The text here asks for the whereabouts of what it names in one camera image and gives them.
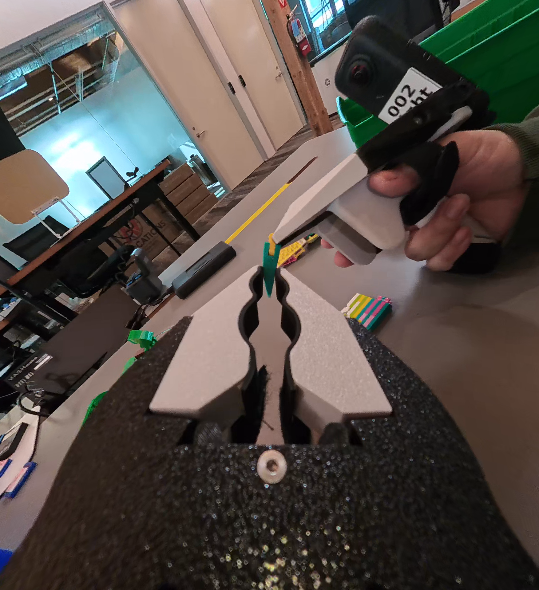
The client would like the large green plastic bin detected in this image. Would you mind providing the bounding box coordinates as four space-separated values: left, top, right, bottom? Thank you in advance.
419 0 539 125

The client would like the yellow tape strip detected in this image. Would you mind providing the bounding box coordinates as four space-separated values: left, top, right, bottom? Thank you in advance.
225 182 293 243

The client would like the teal lego piece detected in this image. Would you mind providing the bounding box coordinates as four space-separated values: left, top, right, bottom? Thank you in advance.
262 242 279 298

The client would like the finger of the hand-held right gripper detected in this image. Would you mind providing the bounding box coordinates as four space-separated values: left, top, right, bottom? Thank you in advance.
273 153 407 250
318 216 384 266

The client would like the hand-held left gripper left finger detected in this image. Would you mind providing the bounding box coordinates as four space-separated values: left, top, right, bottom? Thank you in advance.
149 266 271 444

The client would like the printed cardboard box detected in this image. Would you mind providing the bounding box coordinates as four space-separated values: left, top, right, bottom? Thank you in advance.
113 198 197 260

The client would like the yellow lego building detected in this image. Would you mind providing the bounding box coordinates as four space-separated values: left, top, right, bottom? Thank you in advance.
276 233 320 268

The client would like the white recycling bin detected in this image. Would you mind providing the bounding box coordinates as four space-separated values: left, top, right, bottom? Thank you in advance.
311 50 359 131

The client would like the black flat device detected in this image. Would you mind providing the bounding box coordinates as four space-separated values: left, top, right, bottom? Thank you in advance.
4 286 146 398

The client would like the stack of cardboard boxes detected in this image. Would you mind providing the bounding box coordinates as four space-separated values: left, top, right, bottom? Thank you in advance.
159 161 220 223

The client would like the computer monitor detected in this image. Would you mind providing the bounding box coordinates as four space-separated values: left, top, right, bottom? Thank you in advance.
86 156 130 200

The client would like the green articulated plastic toy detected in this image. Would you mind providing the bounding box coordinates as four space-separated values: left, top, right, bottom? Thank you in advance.
82 329 157 427

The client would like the beige flat board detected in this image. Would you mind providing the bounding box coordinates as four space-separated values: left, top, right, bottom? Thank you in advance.
0 149 70 225

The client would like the blue card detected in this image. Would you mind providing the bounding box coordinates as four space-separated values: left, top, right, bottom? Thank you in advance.
4 461 38 499

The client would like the black office chair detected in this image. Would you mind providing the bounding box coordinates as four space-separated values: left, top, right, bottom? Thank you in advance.
3 216 74 264

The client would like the wooden pillar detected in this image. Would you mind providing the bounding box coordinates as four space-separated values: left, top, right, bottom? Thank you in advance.
260 0 335 137

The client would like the white door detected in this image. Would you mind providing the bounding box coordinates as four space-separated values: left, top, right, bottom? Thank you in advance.
177 0 308 150

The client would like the black rectangular case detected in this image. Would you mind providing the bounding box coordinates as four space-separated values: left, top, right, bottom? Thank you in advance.
172 242 237 299

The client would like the wooden office desk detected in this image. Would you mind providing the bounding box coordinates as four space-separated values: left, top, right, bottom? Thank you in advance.
0 159 201 306

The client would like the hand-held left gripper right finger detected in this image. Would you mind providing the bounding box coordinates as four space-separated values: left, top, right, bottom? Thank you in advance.
276 266 394 444

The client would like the person's right hand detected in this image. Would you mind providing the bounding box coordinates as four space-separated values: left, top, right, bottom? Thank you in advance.
321 130 530 271

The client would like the striped lego assembly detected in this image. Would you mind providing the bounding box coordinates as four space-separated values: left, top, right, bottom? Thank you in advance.
343 293 393 331

